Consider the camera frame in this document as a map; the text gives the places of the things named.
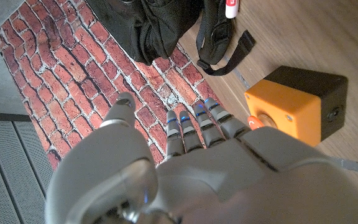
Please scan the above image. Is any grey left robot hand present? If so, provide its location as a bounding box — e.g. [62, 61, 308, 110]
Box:
[45, 92, 358, 224]

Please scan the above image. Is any black backpack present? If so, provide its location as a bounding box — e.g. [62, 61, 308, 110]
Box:
[85, 0, 257, 77]

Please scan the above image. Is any orange black button block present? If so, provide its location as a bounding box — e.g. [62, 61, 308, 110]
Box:
[244, 65, 349, 147]

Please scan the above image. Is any red marker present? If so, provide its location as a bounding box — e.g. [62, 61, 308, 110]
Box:
[224, 0, 240, 19]

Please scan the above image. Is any brick print backdrop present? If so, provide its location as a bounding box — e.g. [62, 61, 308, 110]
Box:
[0, 0, 225, 172]

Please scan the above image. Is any grey perforated panel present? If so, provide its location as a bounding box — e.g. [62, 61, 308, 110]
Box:
[0, 111, 55, 224]

